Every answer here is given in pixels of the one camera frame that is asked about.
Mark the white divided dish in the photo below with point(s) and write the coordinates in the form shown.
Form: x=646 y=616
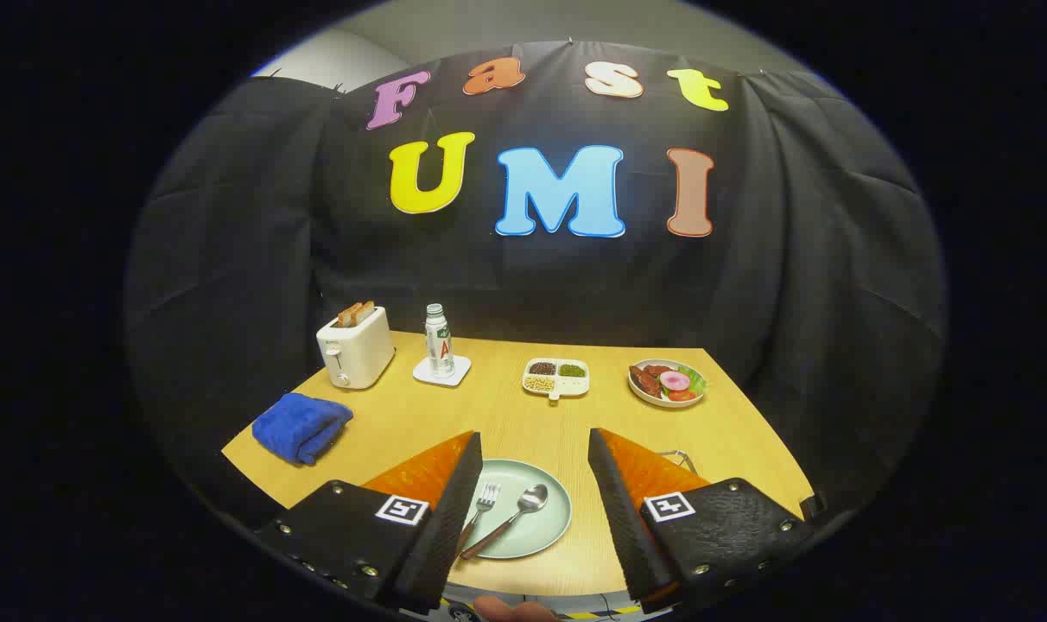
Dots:
x=575 y=386

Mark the red tomato slice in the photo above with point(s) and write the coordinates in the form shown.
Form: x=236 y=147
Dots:
x=682 y=396

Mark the white toaster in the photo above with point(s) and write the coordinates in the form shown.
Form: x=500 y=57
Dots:
x=359 y=350

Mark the pile of yellow soybeans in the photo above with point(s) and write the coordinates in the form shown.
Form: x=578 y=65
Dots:
x=538 y=383

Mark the pile of dark brown beans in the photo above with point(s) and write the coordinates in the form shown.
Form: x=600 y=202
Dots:
x=542 y=369

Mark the large brown sausage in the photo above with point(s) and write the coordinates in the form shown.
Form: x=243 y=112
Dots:
x=644 y=381

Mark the pink ham slice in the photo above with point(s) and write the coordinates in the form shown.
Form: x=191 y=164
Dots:
x=675 y=380

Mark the small brown sausage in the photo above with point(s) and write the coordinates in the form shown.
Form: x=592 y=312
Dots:
x=659 y=371

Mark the small plastic drink bottle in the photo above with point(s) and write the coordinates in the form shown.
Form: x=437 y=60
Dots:
x=439 y=345

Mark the blue folded towel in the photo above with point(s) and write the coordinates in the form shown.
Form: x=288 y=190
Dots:
x=303 y=428

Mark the white square coaster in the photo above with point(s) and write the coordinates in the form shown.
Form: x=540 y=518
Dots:
x=424 y=371

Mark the brown toast slice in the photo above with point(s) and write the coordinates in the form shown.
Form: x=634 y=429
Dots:
x=348 y=314
x=365 y=309

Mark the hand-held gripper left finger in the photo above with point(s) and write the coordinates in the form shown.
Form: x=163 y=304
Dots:
x=450 y=518

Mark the pale green round plate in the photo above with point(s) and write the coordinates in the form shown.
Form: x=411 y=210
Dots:
x=532 y=531

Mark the green lettuce leaf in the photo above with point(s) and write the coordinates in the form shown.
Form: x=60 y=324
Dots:
x=695 y=378

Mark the pile of green beans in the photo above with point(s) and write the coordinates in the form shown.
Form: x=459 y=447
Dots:
x=572 y=371

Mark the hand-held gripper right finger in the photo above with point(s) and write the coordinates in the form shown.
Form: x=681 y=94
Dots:
x=623 y=518

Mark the white round food plate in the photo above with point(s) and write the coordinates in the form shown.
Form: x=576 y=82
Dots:
x=657 y=402

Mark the black table clamp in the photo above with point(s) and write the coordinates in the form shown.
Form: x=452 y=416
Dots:
x=813 y=505

